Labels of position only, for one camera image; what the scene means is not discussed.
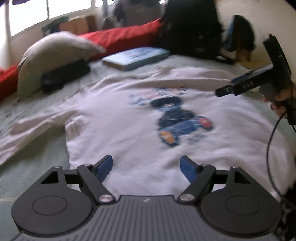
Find cardboard boxes by window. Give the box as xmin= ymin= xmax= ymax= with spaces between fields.
xmin=41 ymin=14 xmax=98 ymax=35

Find red pillow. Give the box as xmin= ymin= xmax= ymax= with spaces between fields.
xmin=0 ymin=65 xmax=18 ymax=101

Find white printed sweatshirt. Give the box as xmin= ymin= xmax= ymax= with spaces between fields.
xmin=1 ymin=67 xmax=295 ymax=196

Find black backpack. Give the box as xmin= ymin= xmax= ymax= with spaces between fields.
xmin=158 ymin=1 xmax=235 ymax=65

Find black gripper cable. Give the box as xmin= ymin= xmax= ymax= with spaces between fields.
xmin=265 ymin=83 xmax=296 ymax=200

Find red blanket roll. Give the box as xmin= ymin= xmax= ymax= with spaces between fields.
xmin=81 ymin=19 xmax=163 ymax=61

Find light blue book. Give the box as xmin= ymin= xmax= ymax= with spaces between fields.
xmin=101 ymin=47 xmax=171 ymax=71

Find black folded cloth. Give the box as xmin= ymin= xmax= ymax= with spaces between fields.
xmin=41 ymin=59 xmax=91 ymax=94

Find grey pillow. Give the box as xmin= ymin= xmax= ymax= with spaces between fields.
xmin=17 ymin=31 xmax=106 ymax=100

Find wooden chair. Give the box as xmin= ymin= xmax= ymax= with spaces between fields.
xmin=223 ymin=15 xmax=256 ymax=62

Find person's right hand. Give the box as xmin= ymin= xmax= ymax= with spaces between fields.
xmin=269 ymin=83 xmax=295 ymax=117

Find green quilted bed cover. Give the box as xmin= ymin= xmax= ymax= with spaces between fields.
xmin=1 ymin=56 xmax=295 ymax=240

